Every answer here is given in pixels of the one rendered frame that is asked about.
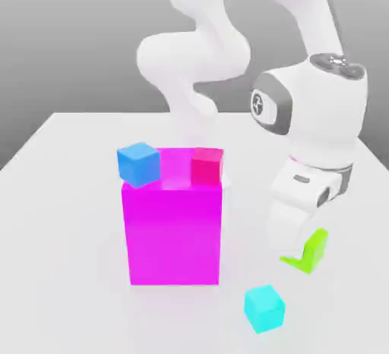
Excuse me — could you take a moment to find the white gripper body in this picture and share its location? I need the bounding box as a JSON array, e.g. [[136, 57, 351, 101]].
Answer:
[[268, 198, 318, 258]]

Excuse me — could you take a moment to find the small green cube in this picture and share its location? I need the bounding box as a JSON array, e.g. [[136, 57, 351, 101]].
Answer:
[[279, 228, 330, 275]]

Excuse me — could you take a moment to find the small cyan cube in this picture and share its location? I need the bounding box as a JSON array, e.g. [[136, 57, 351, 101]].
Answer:
[[243, 283, 286, 336]]

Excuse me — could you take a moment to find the small red cube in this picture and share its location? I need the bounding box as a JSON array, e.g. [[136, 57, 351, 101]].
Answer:
[[190, 147, 225, 187]]

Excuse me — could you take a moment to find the small blue cube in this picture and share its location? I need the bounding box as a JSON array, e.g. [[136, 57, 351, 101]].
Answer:
[[116, 141, 162, 190]]

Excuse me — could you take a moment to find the large magenta box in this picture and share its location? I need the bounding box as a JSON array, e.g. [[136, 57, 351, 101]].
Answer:
[[120, 147, 225, 286]]

